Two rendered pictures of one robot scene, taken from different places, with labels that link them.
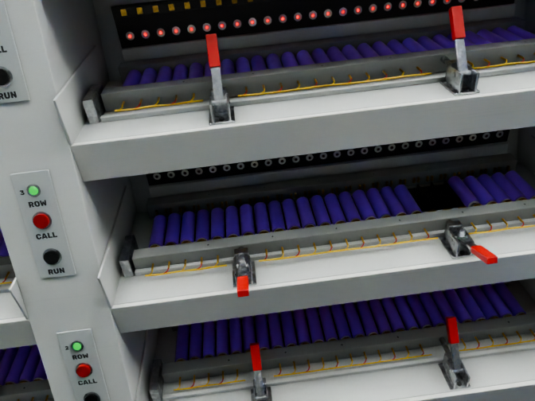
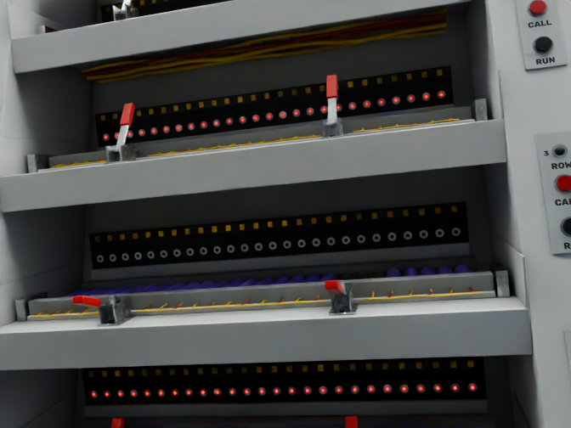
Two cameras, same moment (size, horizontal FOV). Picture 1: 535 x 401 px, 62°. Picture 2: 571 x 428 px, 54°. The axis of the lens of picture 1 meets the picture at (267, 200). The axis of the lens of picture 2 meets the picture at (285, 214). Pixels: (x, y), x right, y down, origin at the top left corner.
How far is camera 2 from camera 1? 0.45 m
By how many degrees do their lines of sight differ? 34
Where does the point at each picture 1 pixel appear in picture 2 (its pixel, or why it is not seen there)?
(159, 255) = (52, 301)
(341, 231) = (225, 290)
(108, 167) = (21, 199)
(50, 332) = not seen: outside the picture
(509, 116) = (377, 160)
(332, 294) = (194, 347)
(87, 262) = not seen: outside the picture
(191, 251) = not seen: hidden behind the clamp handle
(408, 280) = (276, 337)
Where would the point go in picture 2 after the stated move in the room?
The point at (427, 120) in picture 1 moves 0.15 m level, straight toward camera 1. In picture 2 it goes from (293, 161) to (199, 121)
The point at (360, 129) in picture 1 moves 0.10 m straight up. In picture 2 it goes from (230, 169) to (229, 89)
